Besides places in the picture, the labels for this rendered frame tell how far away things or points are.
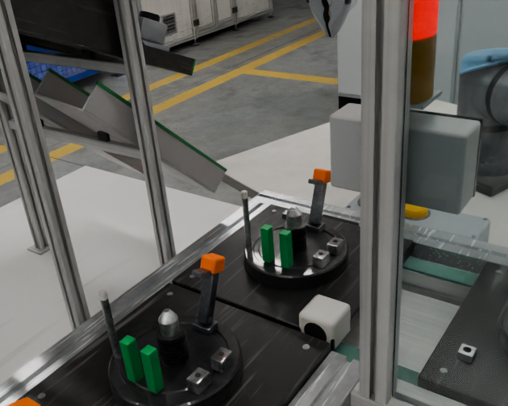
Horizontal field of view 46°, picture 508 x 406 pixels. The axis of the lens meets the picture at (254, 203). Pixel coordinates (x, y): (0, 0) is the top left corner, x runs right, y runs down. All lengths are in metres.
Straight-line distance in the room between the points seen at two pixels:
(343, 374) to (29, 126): 0.43
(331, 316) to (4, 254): 0.69
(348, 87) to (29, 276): 3.33
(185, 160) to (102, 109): 0.17
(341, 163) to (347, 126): 0.04
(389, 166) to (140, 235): 0.73
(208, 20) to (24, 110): 6.06
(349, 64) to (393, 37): 3.69
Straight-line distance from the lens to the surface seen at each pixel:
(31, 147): 0.70
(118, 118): 0.83
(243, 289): 0.77
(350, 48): 4.12
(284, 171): 1.34
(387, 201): 0.50
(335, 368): 0.67
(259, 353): 0.68
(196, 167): 0.93
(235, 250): 0.85
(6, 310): 1.04
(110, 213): 1.25
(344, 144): 0.54
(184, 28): 6.42
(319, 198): 0.83
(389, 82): 0.46
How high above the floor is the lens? 1.42
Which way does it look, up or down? 28 degrees down
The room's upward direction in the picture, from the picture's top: 5 degrees counter-clockwise
